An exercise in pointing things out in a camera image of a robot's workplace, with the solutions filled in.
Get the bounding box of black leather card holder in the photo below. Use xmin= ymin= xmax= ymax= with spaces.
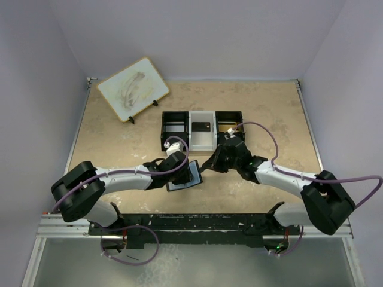
xmin=166 ymin=160 xmax=203 ymax=192

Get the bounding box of black and white tray organizer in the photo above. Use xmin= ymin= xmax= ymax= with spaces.
xmin=160 ymin=111 xmax=243 ymax=152

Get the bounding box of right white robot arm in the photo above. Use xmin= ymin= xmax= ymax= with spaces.
xmin=201 ymin=136 xmax=356 ymax=235

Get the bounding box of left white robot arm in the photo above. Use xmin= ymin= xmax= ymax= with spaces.
xmin=51 ymin=151 xmax=200 ymax=230

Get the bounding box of gold card in tray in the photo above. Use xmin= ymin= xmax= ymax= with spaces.
xmin=218 ymin=121 xmax=238 ymax=133

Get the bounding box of silver card in tray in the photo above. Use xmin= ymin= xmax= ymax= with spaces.
xmin=165 ymin=124 xmax=185 ymax=133

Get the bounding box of black card in tray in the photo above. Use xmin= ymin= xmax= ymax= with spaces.
xmin=191 ymin=122 xmax=211 ymax=132

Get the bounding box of yellow-framed whiteboard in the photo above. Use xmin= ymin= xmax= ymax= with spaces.
xmin=96 ymin=57 xmax=170 ymax=123

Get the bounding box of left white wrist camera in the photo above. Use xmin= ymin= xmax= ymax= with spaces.
xmin=164 ymin=141 xmax=184 ymax=156

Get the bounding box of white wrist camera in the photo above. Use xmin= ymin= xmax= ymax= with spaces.
xmin=224 ymin=128 xmax=236 ymax=139
xmin=164 ymin=141 xmax=184 ymax=156

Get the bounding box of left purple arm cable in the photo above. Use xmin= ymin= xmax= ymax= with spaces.
xmin=52 ymin=136 xmax=189 ymax=213

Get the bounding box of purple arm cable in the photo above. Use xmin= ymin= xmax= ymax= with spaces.
xmin=232 ymin=121 xmax=383 ymax=210
xmin=52 ymin=136 xmax=189 ymax=213

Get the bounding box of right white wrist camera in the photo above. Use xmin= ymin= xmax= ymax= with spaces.
xmin=224 ymin=128 xmax=236 ymax=139

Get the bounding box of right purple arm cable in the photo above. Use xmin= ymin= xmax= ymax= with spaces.
xmin=232 ymin=121 xmax=383 ymax=210

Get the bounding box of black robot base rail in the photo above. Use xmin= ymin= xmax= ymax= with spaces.
xmin=89 ymin=203 xmax=300 ymax=249

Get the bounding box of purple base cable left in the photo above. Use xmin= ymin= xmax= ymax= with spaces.
xmin=100 ymin=224 xmax=160 ymax=266

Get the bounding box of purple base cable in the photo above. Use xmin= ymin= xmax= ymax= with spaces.
xmin=268 ymin=224 xmax=305 ymax=258
xmin=100 ymin=224 xmax=160 ymax=266

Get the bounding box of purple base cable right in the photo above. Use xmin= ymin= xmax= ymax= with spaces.
xmin=268 ymin=224 xmax=305 ymax=258

